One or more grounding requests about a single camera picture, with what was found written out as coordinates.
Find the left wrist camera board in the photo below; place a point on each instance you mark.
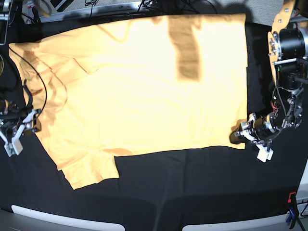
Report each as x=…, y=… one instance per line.
x=264, y=153

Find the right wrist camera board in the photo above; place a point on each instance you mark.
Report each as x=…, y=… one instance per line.
x=13, y=147

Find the white front bar right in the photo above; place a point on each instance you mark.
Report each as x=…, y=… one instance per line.
x=261, y=224

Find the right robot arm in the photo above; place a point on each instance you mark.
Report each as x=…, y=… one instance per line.
x=10, y=80

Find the white bar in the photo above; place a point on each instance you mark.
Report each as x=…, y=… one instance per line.
x=67, y=221
x=261, y=224

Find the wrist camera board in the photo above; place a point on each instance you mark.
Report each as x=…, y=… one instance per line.
x=264, y=153
x=13, y=147

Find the black table cloth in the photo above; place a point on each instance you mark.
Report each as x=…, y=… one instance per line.
x=165, y=191

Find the white front bar left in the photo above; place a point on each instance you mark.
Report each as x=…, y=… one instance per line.
x=67, y=221

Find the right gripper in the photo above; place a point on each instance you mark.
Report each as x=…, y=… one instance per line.
x=13, y=119

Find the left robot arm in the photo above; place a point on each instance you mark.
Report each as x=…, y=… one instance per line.
x=288, y=54

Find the yellow t-shirt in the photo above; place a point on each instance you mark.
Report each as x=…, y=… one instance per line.
x=133, y=87

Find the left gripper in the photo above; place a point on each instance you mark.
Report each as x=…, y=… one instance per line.
x=259, y=129

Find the black box device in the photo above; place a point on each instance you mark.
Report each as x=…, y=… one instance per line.
x=60, y=5

